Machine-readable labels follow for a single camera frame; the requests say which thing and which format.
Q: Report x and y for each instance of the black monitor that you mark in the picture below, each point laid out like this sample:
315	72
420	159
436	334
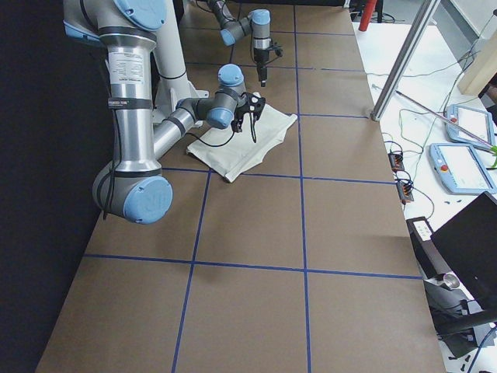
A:
467	242

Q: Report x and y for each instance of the blue teach pendant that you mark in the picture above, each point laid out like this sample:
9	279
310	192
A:
459	169
478	122

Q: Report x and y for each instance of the far orange black adapter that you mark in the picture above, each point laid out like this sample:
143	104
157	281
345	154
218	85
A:
396	161

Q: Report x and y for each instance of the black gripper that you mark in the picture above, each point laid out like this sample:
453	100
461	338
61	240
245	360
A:
241	113
261	58

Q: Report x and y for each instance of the wooden board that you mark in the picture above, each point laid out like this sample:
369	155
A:
481	72

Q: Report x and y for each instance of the grey aluminium frame post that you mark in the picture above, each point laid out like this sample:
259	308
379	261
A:
418	27

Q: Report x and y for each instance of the orange black adapter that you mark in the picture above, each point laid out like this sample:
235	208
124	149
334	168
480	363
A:
405	188
396	161

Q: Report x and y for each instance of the near orange black adapter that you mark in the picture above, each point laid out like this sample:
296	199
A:
405	188

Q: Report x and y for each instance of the far blue teach pendant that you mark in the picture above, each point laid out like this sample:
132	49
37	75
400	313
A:
478	122

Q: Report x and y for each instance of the near blue teach pendant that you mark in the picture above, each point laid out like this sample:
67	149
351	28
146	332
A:
459	169

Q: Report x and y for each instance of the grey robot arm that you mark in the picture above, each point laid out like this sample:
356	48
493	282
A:
151	99
256	25

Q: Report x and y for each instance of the black box with label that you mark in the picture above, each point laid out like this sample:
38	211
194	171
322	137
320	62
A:
432	263

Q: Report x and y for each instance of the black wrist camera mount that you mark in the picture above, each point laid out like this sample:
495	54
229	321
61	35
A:
253	105
276	49

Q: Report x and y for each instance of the white camera post base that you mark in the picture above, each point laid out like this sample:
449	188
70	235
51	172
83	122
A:
173	84

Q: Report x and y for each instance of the cream long-sleeve cat shirt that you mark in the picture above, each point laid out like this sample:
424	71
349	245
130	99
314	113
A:
230	154

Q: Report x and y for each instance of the red cylinder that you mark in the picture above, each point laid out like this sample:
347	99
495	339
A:
368	10

